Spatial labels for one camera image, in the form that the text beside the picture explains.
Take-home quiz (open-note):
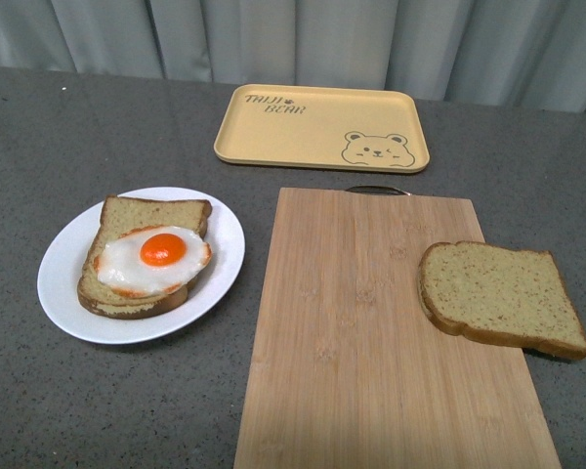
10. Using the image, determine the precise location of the bamboo cutting board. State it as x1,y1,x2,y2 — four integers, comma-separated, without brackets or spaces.
234,188,560,468

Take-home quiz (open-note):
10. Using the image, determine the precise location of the grey curtain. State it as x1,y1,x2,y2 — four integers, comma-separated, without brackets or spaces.
0,1,586,112

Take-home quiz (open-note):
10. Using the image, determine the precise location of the fried egg toy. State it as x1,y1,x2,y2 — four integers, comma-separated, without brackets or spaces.
94,226,212,298

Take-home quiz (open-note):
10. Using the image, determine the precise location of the bread slice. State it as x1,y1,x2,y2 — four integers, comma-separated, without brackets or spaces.
417,241,586,360
77,195,212,320

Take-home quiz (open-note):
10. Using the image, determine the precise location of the metal cutting board handle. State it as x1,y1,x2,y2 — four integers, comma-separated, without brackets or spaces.
346,185,411,196

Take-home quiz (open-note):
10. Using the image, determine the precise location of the yellow bear tray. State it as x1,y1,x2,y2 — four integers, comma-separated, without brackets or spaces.
214,84,430,174

